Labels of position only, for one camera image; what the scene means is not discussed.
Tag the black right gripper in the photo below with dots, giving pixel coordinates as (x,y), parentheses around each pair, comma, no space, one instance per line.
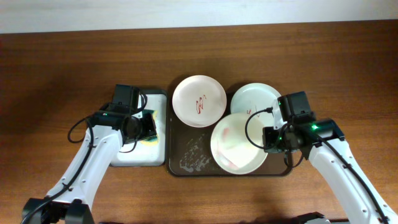
(270,139)

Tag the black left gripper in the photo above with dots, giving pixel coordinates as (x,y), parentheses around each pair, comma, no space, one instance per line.
(149,126)

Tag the yellow green sponge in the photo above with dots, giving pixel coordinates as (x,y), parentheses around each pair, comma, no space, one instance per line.
(150,141)

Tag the pinkish white plate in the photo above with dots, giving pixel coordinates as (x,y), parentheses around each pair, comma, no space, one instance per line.
(199,101)

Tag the white front plate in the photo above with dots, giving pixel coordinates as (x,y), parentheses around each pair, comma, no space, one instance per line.
(236,143)

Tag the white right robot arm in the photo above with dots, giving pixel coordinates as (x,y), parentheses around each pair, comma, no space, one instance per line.
(324,145)

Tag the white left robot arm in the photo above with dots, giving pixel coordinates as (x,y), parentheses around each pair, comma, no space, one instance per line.
(110,128)

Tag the white soapy water tray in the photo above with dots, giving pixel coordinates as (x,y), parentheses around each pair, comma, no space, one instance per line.
(141,155)

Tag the brown plastic tray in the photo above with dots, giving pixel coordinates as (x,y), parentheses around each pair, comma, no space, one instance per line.
(189,153)

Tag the pale green plate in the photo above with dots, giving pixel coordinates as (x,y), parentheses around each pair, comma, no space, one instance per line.
(253,97)

